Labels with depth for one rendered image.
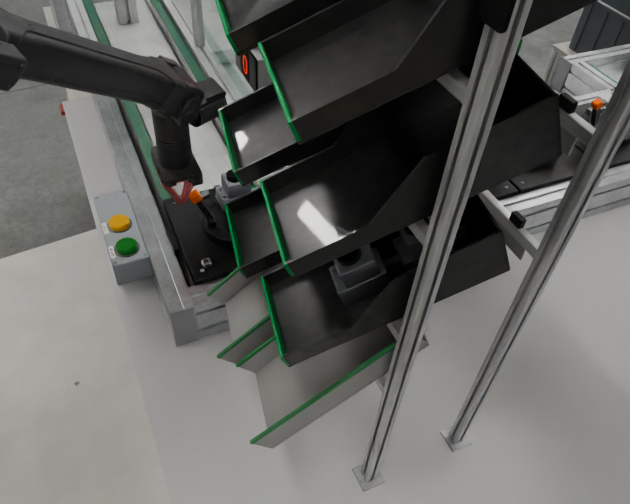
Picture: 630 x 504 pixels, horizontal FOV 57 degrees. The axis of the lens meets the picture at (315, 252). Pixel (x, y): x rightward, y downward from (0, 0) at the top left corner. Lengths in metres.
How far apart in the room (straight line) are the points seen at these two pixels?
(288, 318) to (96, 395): 0.48
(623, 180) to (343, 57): 1.11
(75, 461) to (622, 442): 0.92
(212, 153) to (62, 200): 1.48
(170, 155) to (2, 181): 2.09
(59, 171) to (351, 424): 2.26
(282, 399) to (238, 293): 0.22
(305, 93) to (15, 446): 0.79
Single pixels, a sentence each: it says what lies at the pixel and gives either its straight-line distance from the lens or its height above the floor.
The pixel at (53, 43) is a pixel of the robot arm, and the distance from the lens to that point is 0.71.
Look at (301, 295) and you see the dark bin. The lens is 0.74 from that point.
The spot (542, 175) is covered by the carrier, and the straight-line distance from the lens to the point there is 1.45.
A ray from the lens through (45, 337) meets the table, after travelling 1.21.
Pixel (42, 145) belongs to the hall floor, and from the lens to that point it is 3.22.
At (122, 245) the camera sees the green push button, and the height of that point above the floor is 0.97.
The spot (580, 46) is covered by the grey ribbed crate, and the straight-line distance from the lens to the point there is 2.92.
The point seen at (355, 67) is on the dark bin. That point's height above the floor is 1.54.
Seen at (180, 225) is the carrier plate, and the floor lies 0.97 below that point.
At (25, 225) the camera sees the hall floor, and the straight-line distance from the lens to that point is 2.78.
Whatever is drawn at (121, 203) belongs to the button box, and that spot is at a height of 0.96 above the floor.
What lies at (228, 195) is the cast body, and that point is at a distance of 1.10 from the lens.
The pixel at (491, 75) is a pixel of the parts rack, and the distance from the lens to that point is 0.45.
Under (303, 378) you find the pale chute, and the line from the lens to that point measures 0.86.
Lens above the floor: 1.78
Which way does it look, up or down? 46 degrees down
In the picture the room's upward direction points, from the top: 5 degrees clockwise
